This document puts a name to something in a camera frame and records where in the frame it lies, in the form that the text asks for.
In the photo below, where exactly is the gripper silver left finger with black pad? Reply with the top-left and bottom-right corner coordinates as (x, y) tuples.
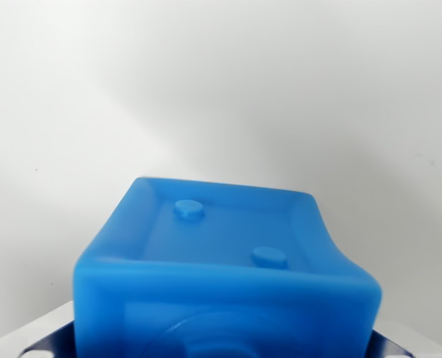
(0, 298), (81, 358)

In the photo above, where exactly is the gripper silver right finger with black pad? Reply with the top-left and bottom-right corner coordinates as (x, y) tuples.
(363, 312), (442, 358)

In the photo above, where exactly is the blue cube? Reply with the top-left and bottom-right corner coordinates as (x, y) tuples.
(73, 176), (385, 358)

